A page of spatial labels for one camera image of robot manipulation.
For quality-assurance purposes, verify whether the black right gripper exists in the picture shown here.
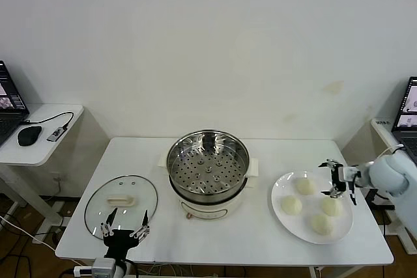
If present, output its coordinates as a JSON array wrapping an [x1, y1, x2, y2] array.
[[318, 158, 343, 199]]

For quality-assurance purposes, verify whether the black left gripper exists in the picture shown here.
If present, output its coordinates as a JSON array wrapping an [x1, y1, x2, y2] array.
[[100, 206, 151, 259]]

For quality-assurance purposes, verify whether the white steamed baozi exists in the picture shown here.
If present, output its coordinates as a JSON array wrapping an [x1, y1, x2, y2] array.
[[295, 177, 317, 196], [309, 213, 336, 236], [321, 196, 343, 217], [280, 195, 303, 216]]

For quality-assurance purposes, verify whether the glass lid cream handle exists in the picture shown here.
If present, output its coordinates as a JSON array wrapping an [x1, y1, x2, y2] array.
[[83, 174, 159, 240]]

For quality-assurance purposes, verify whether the perforated steel steamer basket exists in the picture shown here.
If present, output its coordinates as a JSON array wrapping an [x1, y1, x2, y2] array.
[[167, 130, 252, 204]]

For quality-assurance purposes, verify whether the white round plate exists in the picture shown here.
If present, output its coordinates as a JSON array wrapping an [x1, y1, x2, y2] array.
[[270, 170, 354, 245]]

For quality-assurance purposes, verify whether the cream electric cooking pot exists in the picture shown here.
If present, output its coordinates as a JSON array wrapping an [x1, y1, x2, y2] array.
[[158, 156, 261, 221]]

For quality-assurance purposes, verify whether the open black laptop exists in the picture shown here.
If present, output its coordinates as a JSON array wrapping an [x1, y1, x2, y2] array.
[[0, 60, 31, 148], [390, 76, 417, 165]]

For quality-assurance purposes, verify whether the silver usb hub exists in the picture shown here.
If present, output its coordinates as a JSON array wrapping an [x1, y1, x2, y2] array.
[[47, 124, 68, 143]]

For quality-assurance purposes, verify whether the black computer mouse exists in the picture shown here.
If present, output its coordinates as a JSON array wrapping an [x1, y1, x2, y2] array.
[[17, 124, 43, 146]]

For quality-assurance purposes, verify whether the black right camera cable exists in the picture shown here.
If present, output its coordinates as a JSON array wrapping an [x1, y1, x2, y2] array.
[[349, 178, 358, 206]]

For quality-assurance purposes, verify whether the left camera cable white plug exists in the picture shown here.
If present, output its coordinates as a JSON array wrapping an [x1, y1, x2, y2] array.
[[73, 264, 95, 276]]

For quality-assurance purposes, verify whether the white laptop cable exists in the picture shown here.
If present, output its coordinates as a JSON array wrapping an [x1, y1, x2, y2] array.
[[379, 143, 405, 161]]

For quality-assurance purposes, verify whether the black usb hub cable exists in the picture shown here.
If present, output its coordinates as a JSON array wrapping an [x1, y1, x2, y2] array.
[[21, 111, 75, 129]]

